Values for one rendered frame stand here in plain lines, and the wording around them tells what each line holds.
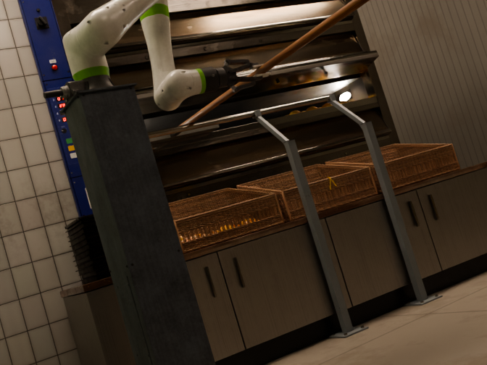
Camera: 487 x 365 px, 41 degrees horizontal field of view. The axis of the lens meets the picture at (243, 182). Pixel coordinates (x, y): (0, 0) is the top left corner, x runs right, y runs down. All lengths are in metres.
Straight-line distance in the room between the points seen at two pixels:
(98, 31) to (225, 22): 1.77
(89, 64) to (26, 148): 1.09
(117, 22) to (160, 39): 0.34
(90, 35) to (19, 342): 1.57
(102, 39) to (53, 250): 1.35
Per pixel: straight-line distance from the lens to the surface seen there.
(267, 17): 4.07
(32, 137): 3.38
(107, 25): 2.24
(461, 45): 6.17
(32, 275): 3.27
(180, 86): 2.36
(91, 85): 2.33
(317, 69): 3.97
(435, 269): 3.60
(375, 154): 3.41
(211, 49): 3.82
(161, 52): 2.54
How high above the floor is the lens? 0.60
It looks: 4 degrees up
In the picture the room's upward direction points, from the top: 17 degrees counter-clockwise
